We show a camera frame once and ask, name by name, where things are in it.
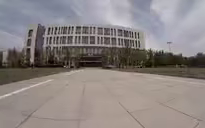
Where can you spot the white painted line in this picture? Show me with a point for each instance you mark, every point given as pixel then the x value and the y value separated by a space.
pixel 20 90

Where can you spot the dark grass strip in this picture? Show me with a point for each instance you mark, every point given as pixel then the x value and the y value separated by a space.
pixel 13 75

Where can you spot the pale stone paved plaza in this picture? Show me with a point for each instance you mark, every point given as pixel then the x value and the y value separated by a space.
pixel 103 100

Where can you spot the tall lamp pole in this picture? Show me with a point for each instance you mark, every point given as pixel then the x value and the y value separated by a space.
pixel 169 46

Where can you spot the row of dark trees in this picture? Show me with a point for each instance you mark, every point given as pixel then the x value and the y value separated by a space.
pixel 176 59

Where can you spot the large white multi-storey building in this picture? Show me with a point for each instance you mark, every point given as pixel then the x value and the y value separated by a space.
pixel 86 41

